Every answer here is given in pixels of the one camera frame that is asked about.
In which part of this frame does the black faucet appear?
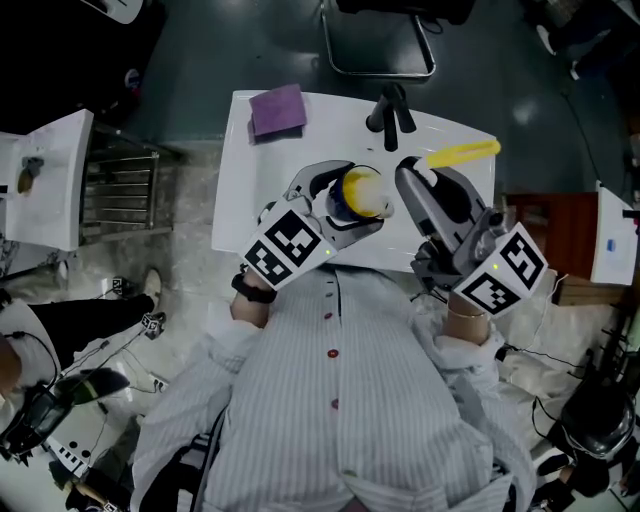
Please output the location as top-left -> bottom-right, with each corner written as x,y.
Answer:
365,82 -> 417,153

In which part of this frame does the white sink with white faucet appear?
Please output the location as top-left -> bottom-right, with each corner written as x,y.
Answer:
0,108 -> 95,253

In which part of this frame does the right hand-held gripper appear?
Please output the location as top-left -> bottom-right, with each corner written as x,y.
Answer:
394,155 -> 549,319

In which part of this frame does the yellow brush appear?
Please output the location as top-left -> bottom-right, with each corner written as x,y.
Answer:
342,139 -> 501,221

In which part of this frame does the white mug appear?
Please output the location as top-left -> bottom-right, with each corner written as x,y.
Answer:
324,163 -> 396,226

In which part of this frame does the white plastic sheet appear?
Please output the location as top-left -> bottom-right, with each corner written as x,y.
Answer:
499,319 -> 591,396

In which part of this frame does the purple cloth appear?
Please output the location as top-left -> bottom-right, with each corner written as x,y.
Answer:
248,83 -> 308,146

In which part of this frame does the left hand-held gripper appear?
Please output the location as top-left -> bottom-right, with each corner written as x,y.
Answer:
240,159 -> 386,291

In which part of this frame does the table with checkered cloth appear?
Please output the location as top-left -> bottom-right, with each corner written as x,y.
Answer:
542,0 -> 596,24

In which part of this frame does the person's right forearm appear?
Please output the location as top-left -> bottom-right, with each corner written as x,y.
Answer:
442,292 -> 494,346

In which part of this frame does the white curved device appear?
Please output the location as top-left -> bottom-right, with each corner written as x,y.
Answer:
79,0 -> 146,25

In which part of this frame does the black mesh office chair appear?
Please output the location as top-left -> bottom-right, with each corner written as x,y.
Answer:
321,0 -> 476,79

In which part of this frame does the person's striped shirt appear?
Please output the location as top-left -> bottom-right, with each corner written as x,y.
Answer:
130,264 -> 539,512

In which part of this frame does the white board with black marks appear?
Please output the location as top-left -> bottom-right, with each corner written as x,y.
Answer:
47,434 -> 96,479

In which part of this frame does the brown wooden cabinet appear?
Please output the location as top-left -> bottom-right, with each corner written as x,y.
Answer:
502,192 -> 626,307

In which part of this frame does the white sink basin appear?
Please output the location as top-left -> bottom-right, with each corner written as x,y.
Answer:
210,89 -> 501,274

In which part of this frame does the white sink with blue sticker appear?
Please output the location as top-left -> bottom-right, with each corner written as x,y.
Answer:
589,180 -> 640,287

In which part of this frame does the black device with green stripe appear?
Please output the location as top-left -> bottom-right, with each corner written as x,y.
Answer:
52,367 -> 131,406

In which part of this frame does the black wristband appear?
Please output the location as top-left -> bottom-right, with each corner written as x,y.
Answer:
230,272 -> 278,304

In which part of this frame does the person's left forearm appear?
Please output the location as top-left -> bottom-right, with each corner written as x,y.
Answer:
229,272 -> 279,329

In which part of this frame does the metal barred sink stand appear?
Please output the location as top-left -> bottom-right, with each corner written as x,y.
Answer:
79,124 -> 184,246

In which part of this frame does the brown and grey scrubber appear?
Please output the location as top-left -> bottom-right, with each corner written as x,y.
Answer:
17,156 -> 45,195

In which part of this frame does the black cabinet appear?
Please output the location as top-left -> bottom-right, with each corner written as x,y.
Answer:
0,0 -> 169,136

